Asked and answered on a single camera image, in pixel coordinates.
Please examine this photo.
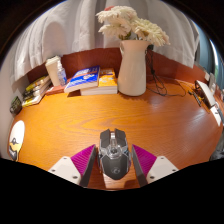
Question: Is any flat red notebook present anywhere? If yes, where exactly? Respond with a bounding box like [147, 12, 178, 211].
[44, 84, 68, 96]

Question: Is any yellow orange book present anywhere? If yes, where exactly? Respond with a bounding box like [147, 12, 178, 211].
[79, 68, 119, 96]

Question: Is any grey black computer mouse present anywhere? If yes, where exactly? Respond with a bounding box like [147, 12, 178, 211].
[97, 128, 132, 181]

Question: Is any cream white tumbler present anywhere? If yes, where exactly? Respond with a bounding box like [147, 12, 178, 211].
[44, 55, 64, 87]

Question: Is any white curtain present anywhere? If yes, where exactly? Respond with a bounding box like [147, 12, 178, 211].
[9, 0, 201, 84]

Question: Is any clear spray bottle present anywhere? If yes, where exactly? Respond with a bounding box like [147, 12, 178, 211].
[56, 63, 69, 87]

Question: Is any white laptop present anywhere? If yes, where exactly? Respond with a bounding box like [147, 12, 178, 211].
[194, 79, 218, 108]

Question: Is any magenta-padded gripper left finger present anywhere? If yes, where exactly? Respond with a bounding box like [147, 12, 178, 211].
[48, 144, 98, 188]

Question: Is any round white printed mouse pad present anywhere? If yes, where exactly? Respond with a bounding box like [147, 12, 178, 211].
[8, 119, 26, 162]

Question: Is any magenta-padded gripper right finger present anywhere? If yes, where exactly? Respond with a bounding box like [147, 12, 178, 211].
[131, 144, 179, 188]

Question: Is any green dark mug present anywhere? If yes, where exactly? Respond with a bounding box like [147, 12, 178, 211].
[9, 95, 23, 117]

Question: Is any white ceramic vase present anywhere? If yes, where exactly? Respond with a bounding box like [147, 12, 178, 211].
[117, 39, 152, 97]

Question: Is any white flower bouquet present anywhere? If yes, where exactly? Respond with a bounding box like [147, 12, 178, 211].
[95, 5, 171, 48]

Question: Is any white notepad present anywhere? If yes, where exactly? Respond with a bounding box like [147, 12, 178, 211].
[209, 103, 223, 127]

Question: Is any black pen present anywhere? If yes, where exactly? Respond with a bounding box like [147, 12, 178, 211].
[188, 89, 203, 108]

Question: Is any black cable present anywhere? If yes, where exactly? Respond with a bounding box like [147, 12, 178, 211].
[144, 44, 188, 98]

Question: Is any yellow white book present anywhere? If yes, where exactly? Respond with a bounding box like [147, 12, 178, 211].
[21, 91, 51, 108]

